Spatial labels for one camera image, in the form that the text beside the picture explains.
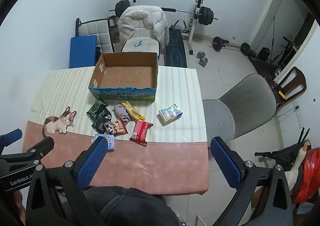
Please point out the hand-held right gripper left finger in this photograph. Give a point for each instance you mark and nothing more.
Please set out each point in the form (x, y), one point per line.
(92, 163)

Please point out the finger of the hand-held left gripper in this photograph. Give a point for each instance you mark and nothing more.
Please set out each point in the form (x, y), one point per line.
(41, 146)
(11, 135)

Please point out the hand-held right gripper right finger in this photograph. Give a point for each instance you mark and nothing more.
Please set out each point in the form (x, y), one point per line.
(226, 163)

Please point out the light blue tissue packet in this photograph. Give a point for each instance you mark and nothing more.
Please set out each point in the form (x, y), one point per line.
(109, 138)

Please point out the black snack packet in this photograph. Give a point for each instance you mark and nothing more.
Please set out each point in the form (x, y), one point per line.
(101, 122)

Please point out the orange panda snack packet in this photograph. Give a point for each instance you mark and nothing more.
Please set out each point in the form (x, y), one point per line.
(116, 127)

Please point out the green snack packet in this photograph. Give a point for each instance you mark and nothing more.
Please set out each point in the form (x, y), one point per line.
(96, 108)

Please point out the red snack packet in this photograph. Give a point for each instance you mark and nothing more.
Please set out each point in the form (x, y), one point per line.
(140, 131)

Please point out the yellow snack packet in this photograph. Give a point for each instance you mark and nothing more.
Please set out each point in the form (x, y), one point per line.
(132, 111)

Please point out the cream tissue pack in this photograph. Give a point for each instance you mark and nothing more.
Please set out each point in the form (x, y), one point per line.
(170, 113)

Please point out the cardboard box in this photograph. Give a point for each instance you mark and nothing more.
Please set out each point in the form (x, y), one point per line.
(125, 76)

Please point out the dark fleece garment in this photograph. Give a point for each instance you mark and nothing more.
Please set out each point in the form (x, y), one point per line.
(130, 206)

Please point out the grey shell chair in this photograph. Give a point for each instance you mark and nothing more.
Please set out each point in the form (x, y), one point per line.
(245, 101)

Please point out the white goose plush toy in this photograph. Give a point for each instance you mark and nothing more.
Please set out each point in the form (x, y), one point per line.
(291, 178)

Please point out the black router antennas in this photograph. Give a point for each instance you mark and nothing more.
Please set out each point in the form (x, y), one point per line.
(303, 136)

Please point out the red plastic bag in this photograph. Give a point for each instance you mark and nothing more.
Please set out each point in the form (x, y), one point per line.
(310, 173)

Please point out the blue board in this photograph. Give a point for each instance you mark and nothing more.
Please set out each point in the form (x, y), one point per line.
(82, 51)

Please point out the brown wooden chair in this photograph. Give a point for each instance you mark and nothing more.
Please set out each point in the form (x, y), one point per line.
(298, 78)

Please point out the short barbell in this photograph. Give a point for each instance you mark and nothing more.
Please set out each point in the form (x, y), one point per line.
(217, 42)

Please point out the black weight bench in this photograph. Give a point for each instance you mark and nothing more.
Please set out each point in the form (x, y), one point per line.
(175, 51)

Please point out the small blue packet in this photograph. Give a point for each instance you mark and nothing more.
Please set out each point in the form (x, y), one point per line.
(137, 43)

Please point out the white padded chair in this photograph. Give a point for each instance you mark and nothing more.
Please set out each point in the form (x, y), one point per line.
(95, 28)

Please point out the black exercise machine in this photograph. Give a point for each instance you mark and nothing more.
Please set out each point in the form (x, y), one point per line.
(287, 48)

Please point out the barbell with black plates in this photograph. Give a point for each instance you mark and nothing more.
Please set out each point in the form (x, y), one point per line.
(206, 15)

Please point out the white puffer jacket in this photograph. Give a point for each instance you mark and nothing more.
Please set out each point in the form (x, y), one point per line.
(155, 23)

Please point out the white door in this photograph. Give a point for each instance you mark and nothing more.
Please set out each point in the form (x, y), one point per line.
(287, 16)

